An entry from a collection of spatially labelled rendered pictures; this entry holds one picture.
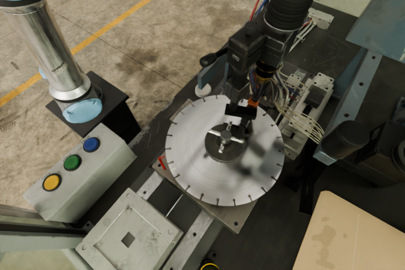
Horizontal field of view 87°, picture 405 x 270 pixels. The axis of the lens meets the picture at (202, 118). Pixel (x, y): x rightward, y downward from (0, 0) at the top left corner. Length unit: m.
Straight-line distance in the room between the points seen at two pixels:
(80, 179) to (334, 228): 0.78
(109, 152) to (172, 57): 1.58
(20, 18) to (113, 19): 2.20
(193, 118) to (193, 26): 1.92
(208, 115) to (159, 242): 0.36
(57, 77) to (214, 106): 0.44
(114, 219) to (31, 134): 1.59
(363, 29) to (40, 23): 0.65
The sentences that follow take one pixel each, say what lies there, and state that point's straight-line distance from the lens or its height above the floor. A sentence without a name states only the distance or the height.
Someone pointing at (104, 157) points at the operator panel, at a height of 0.90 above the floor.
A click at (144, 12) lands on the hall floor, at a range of 2.77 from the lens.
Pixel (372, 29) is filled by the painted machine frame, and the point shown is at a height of 1.26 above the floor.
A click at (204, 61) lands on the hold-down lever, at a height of 1.22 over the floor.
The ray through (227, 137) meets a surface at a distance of 0.56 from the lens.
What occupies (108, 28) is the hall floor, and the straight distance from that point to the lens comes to 2.68.
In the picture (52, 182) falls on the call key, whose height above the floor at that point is 0.90.
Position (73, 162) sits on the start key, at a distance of 0.74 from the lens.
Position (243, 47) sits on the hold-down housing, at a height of 1.25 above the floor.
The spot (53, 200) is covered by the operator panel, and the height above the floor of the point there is 0.90.
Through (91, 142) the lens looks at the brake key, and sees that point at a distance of 0.74.
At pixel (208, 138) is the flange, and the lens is 0.60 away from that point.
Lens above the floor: 1.51
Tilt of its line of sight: 60 degrees down
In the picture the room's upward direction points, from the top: 1 degrees counter-clockwise
